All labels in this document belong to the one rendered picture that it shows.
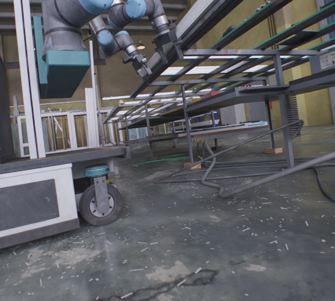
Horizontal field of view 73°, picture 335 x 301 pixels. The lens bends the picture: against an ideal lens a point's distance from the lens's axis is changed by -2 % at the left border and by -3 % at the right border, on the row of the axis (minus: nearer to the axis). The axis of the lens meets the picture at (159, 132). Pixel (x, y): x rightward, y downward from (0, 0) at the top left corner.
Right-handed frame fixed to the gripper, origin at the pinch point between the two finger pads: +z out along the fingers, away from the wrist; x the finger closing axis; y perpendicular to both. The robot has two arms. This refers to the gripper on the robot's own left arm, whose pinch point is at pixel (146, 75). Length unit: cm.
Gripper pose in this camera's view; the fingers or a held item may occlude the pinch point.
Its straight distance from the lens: 163.8
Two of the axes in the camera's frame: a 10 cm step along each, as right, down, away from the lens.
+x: -2.9, 1.6, 9.4
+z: 5.2, 8.5, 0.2
